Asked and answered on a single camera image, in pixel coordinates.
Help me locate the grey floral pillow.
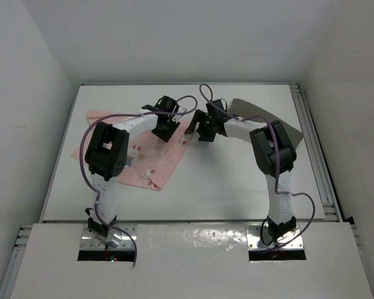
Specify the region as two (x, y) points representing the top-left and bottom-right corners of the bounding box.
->
(228, 98), (304, 149)

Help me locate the pink cartoon pillowcase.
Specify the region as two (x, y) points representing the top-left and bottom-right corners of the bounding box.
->
(72, 110), (191, 191)

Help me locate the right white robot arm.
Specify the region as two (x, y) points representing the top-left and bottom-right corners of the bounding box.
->
(185, 100), (297, 243)

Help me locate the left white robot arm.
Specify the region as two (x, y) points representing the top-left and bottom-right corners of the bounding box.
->
(79, 96), (194, 238)

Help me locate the white front cover board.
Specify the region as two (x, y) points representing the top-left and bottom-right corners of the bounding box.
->
(12, 222), (373, 298)

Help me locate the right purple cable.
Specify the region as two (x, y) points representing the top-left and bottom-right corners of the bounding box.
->
(199, 83), (316, 252)

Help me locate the purple cable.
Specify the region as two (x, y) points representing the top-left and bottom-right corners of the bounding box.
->
(199, 83), (316, 252)
(80, 95), (199, 268)

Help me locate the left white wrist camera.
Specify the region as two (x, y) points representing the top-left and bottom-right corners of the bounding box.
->
(176, 105), (187, 115)

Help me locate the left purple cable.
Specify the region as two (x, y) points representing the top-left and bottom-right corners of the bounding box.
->
(80, 95), (199, 268)

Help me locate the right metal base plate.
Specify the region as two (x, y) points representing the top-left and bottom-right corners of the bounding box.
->
(246, 224), (305, 250)

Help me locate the metal base plate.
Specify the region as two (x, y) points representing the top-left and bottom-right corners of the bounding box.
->
(79, 225), (137, 251)
(246, 224), (305, 250)

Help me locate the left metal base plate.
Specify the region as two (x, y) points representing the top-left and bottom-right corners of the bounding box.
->
(79, 225), (137, 251)

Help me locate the left aluminium frame rail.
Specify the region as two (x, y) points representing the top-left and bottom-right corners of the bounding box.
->
(0, 225), (32, 299)

